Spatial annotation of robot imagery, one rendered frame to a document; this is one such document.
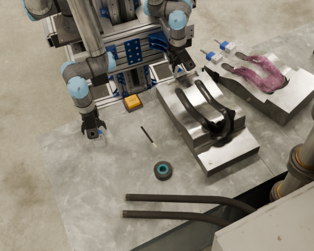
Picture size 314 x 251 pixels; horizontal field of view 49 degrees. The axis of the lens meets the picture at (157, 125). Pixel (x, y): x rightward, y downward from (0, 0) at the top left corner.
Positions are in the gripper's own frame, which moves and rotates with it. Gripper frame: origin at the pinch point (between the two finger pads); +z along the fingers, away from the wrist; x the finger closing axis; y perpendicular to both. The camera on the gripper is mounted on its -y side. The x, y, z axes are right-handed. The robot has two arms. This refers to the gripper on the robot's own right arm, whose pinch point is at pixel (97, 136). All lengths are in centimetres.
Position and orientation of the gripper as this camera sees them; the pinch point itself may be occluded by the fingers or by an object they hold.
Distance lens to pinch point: 160.2
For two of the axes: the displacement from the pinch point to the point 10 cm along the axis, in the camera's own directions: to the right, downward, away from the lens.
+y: -2.3, -8.0, 5.6
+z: 0.8, 5.6, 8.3
